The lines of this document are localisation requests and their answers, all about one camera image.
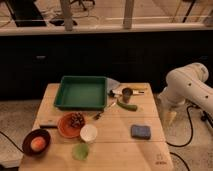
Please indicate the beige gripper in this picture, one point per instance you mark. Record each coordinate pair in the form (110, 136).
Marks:
(169, 115)

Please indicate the blue sponge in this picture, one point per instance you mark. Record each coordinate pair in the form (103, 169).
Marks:
(140, 132)

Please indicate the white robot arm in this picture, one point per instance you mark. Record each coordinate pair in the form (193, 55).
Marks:
(186, 83)

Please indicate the green plastic tray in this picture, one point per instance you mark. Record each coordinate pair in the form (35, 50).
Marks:
(81, 93)

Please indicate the green cucumber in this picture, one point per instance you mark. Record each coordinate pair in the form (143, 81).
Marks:
(127, 106)

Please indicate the dark metal cup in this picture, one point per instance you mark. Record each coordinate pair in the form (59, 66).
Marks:
(126, 94)

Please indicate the white marker pen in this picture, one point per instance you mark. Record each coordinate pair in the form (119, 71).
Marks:
(115, 93)

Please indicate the small brush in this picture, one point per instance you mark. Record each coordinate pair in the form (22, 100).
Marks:
(99, 114)

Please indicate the white cup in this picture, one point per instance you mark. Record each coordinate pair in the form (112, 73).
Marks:
(88, 133)

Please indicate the pine cone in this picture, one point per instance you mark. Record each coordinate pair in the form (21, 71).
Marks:
(77, 120)

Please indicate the orange terracotta bowl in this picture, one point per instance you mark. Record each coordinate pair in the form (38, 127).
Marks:
(65, 129)

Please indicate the black flat bar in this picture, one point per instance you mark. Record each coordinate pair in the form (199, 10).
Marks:
(48, 126)

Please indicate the orange peach fruit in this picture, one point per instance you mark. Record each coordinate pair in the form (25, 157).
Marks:
(38, 144)

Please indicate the dark brown bowl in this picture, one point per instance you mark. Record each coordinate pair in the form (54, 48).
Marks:
(26, 146)

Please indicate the yellow handled tool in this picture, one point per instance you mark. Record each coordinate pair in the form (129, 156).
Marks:
(139, 88)

